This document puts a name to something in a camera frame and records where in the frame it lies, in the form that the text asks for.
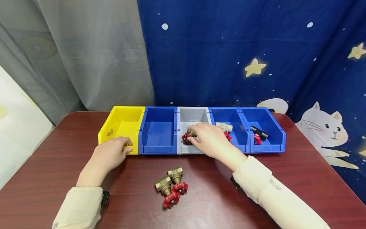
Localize person's left hand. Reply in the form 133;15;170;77
88;136;134;175

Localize person's right hand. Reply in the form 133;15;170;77
187;123;238;163

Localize brass valve with red handwheel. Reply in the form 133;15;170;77
181;128;197;146
154;177;181;209
167;167;189;195

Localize yellow plastic bin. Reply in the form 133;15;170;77
98;106;146;156

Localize person's left forearm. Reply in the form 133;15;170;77
52;169;107;229

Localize person's right forearm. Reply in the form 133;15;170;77
226;147;330;229

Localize grey plastic bin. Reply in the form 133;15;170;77
177;107;212;155

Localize blue plastic bin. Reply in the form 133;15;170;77
208;107;252;153
138;107;178;155
238;107;286;154

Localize white valve with red handle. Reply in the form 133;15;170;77
215;122;233;142

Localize black valve with red handle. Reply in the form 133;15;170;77
251;126;269;145

